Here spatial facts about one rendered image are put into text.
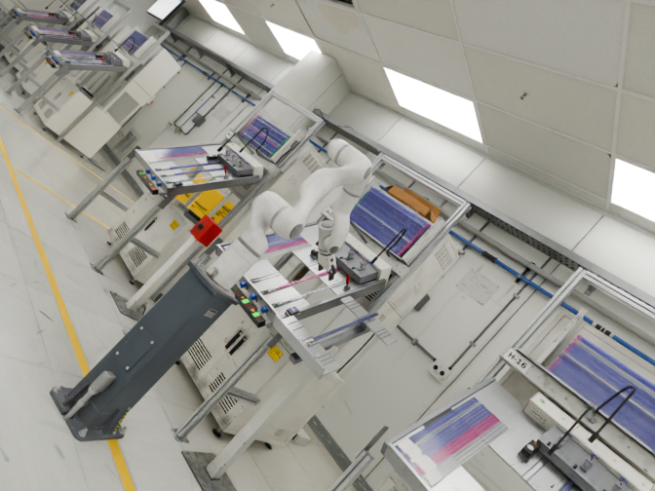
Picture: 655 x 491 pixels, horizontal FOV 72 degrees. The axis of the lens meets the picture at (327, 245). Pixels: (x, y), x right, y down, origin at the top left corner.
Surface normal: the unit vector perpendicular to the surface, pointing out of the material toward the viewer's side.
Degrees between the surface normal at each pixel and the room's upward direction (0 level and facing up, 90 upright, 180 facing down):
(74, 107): 90
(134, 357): 90
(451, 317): 90
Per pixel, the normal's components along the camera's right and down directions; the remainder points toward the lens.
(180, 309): -0.27, -0.33
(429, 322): -0.43, -0.47
